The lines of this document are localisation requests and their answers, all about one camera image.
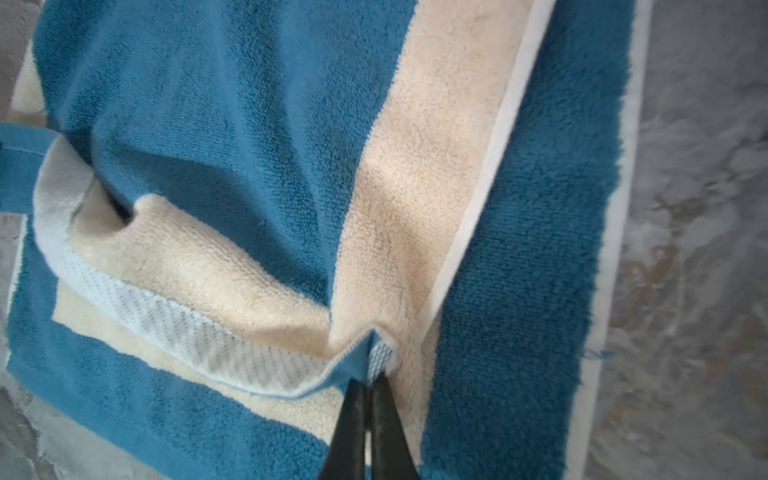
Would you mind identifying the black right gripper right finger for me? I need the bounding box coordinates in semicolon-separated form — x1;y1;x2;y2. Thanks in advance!
369;374;420;480

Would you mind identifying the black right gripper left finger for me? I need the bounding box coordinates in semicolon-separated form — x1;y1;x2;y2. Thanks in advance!
317;380;368;480

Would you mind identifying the blue and cream towel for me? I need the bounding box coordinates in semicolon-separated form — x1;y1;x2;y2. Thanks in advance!
1;1;653;479

